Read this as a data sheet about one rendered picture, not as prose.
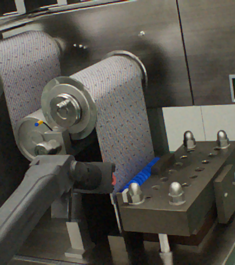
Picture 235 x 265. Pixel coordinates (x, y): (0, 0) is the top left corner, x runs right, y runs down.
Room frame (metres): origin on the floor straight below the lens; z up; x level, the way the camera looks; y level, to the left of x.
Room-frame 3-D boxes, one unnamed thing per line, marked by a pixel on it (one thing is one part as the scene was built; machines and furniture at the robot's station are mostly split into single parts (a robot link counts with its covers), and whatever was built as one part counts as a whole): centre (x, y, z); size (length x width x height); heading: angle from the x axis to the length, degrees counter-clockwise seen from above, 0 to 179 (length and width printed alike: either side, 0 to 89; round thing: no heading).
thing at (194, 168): (1.18, -0.16, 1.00); 0.40 x 0.16 x 0.06; 147
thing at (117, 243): (1.22, -0.04, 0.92); 0.28 x 0.04 x 0.04; 147
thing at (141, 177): (1.20, -0.05, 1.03); 0.21 x 0.04 x 0.03; 147
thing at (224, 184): (1.15, -0.24, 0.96); 0.10 x 0.03 x 0.11; 147
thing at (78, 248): (1.13, 0.13, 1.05); 0.06 x 0.05 x 0.31; 147
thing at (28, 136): (1.31, 0.12, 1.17); 0.26 x 0.12 x 0.12; 147
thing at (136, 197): (1.07, -0.02, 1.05); 0.04 x 0.04 x 0.04
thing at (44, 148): (1.10, 0.15, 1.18); 0.04 x 0.02 x 0.04; 57
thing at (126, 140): (1.21, -0.03, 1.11); 0.23 x 0.01 x 0.18; 147
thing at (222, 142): (1.30, -0.28, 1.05); 0.04 x 0.04 x 0.04
